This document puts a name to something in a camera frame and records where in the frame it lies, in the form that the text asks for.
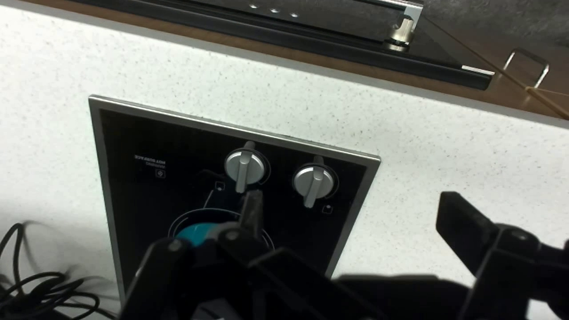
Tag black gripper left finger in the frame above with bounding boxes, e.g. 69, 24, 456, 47
120, 188, 380, 320

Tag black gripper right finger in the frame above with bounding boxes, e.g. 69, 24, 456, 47
433, 190, 569, 320

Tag silver cooktop knob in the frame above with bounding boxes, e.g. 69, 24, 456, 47
291, 154, 339, 209
221, 140, 268, 195

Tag black built-in oven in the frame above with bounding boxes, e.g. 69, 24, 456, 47
76, 0, 497, 92

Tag black cable bundle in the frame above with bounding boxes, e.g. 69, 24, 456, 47
0, 220, 117, 320

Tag wooden cabinet with handles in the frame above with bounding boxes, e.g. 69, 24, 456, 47
422, 10, 569, 120

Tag metal cabinet door handle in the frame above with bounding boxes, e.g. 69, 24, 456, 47
501, 47, 552, 90

